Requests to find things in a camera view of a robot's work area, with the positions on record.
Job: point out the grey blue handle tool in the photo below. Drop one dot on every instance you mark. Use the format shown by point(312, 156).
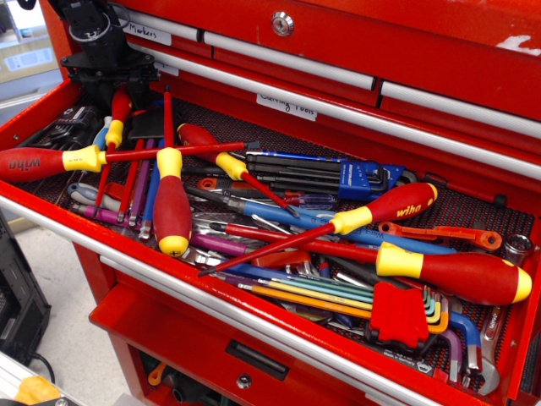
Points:
point(86, 194)

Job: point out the black holder coloured hex keys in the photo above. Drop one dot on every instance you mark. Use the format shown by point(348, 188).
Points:
point(148, 130)

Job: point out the chrome socket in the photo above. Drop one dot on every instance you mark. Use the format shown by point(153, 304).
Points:
point(517, 248)

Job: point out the orange flat wrench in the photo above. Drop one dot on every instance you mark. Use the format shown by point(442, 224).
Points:
point(484, 239)

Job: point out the black torx key set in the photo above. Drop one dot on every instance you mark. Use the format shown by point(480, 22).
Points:
point(74, 128)

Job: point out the orange black utility knife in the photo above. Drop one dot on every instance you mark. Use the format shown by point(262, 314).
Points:
point(229, 187)

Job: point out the small red yellow screwdriver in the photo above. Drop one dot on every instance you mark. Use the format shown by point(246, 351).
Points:
point(121, 108)

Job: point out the silver adjustable wrench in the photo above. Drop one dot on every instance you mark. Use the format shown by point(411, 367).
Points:
point(489, 336)

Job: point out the clear blue small screwdriver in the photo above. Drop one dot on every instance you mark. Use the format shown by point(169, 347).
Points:
point(311, 201)

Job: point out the red yellow phillips screwdriver upright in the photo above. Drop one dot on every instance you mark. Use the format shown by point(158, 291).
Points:
point(171, 213)

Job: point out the wiha screwdriver centre right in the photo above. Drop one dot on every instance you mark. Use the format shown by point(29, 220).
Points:
point(399, 203)

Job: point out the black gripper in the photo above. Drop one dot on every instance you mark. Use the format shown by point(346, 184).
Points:
point(105, 55)

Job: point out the magenta handled tool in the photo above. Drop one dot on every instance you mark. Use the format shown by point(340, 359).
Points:
point(201, 240)

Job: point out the chrome cabinet lock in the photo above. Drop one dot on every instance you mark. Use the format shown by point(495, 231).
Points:
point(282, 23)

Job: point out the blue white precision screwdriver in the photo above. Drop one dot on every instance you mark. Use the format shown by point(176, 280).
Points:
point(100, 137)

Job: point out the big red yellow screwdriver right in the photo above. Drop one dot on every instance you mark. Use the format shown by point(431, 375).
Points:
point(478, 278)

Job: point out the black box on floor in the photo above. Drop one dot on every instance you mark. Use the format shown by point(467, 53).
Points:
point(24, 309)

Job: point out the white markers label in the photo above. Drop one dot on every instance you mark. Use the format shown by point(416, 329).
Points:
point(148, 33)

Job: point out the red tool chest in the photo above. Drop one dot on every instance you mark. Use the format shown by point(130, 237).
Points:
point(349, 47)

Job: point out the red holder rainbow hex keys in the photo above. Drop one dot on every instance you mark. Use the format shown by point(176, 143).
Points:
point(399, 317)

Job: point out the blue hex key set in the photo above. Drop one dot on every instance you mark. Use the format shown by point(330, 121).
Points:
point(342, 177)

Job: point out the open red drawer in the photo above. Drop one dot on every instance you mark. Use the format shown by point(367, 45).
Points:
point(479, 143)

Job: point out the white cutting tools label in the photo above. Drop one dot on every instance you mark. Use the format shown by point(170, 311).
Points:
point(287, 107)

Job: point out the blue handled long tool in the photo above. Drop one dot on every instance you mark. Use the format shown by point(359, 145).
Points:
point(308, 219)

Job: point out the large wiha screwdriver left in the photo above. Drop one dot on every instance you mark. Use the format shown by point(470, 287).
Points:
point(27, 164)

